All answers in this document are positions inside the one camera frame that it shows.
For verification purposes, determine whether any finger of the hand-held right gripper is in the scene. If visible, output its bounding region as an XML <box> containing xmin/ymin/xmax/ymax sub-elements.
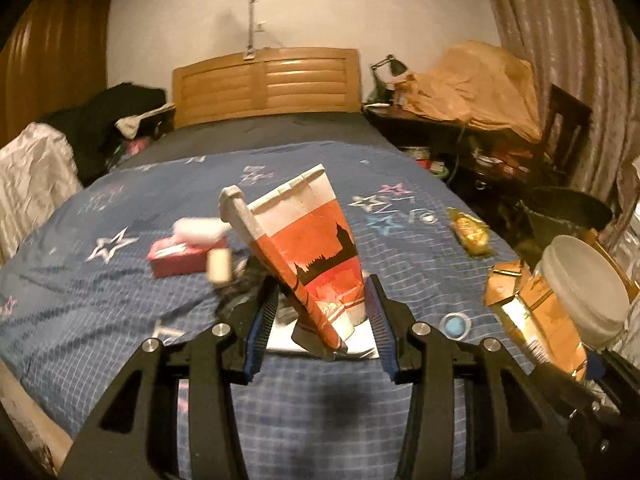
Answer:
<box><xmin>585</xmin><ymin>350</ymin><xmax>640</xmax><ymax>396</ymax></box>

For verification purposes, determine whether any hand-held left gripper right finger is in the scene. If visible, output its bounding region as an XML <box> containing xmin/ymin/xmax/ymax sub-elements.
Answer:
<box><xmin>367</xmin><ymin>274</ymin><xmax>586</xmax><ymax>480</ymax></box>

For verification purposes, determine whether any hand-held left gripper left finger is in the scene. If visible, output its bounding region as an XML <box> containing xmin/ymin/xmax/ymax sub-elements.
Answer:
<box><xmin>60</xmin><ymin>275</ymin><xmax>281</xmax><ymax>480</ymax></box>

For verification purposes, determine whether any orange foil bag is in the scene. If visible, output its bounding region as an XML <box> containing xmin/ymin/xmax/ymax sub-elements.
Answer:
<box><xmin>482</xmin><ymin>260</ymin><xmax>588</xmax><ymax>383</ymax></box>

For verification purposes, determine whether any white plastic bucket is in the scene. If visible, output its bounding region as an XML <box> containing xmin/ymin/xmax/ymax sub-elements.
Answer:
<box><xmin>532</xmin><ymin>235</ymin><xmax>632</xmax><ymax>351</ymax></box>

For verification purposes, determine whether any red and white paper carton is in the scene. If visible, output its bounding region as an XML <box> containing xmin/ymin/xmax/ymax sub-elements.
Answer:
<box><xmin>219</xmin><ymin>162</ymin><xmax>368</xmax><ymax>356</ymax></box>

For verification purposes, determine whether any cream sponge block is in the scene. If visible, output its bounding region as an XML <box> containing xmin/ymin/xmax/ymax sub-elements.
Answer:
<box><xmin>172</xmin><ymin>216</ymin><xmax>232</xmax><ymax>250</ymax></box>

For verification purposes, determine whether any dark crumpled item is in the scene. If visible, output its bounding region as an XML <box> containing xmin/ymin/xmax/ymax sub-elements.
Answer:
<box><xmin>215</xmin><ymin>255</ymin><xmax>271</xmax><ymax>322</ymax></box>

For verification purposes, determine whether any small cream roll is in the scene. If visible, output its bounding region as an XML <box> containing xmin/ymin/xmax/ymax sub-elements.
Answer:
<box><xmin>206</xmin><ymin>247</ymin><xmax>234</xmax><ymax>287</ymax></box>

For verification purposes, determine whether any red tissue box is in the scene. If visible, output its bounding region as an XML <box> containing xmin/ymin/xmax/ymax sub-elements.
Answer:
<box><xmin>147</xmin><ymin>239</ymin><xmax>231</xmax><ymax>280</ymax></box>

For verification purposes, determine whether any yellow snack packet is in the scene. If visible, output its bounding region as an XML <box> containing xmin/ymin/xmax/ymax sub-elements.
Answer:
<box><xmin>446</xmin><ymin>206</ymin><xmax>493</xmax><ymax>259</ymax></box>

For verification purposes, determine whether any blue checked star blanket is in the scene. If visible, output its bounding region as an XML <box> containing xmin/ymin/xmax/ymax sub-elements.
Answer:
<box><xmin>0</xmin><ymin>140</ymin><xmax>541</xmax><ymax>480</ymax></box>

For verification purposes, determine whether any black bin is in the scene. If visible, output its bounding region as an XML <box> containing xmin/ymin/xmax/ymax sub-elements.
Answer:
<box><xmin>520</xmin><ymin>186</ymin><xmax>613</xmax><ymax>251</ymax></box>

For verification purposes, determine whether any dark grey bed sheet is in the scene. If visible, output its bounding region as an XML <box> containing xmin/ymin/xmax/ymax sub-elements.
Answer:
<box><xmin>120</xmin><ymin>110</ymin><xmax>398</xmax><ymax>171</ymax></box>

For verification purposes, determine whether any dark wooden desk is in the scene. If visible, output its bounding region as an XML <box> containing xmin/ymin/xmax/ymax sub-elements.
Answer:
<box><xmin>362</xmin><ymin>102</ymin><xmax>551</xmax><ymax>201</ymax></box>

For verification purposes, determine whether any small grey white cloth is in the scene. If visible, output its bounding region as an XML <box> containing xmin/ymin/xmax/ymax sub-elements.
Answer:
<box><xmin>114</xmin><ymin>102</ymin><xmax>176</xmax><ymax>139</ymax></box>

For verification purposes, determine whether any wooden headboard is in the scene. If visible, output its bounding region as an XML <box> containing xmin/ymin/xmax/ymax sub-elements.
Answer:
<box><xmin>171</xmin><ymin>47</ymin><xmax>362</xmax><ymax>128</ymax></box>

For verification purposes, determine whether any dark wooden chair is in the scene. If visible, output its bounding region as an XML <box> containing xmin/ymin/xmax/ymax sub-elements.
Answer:
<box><xmin>537</xmin><ymin>82</ymin><xmax>593</xmax><ymax>186</ymax></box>

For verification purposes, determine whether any black desk lamp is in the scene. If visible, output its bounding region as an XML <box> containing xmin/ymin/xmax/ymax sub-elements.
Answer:
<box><xmin>370</xmin><ymin>54</ymin><xmax>412</xmax><ymax>106</ymax></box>

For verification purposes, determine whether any black clothes pile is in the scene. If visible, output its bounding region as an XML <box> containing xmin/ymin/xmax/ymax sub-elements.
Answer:
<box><xmin>37</xmin><ymin>82</ymin><xmax>168</xmax><ymax>188</ymax></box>

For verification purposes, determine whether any white crumpled cloth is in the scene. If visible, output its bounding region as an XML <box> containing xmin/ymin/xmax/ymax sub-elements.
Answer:
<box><xmin>0</xmin><ymin>122</ymin><xmax>83</xmax><ymax>261</ymax></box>

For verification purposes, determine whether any brown wooden wardrobe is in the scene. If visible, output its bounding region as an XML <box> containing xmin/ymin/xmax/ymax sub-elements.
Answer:
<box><xmin>0</xmin><ymin>0</ymin><xmax>113</xmax><ymax>146</ymax></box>

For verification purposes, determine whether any patterned curtain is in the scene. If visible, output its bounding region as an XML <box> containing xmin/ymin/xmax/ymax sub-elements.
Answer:
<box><xmin>485</xmin><ymin>0</ymin><xmax>640</xmax><ymax>211</ymax></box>

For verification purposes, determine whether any wall cable conduit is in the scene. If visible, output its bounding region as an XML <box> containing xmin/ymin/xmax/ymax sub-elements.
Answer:
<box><xmin>242</xmin><ymin>0</ymin><xmax>266</xmax><ymax>62</ymax></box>

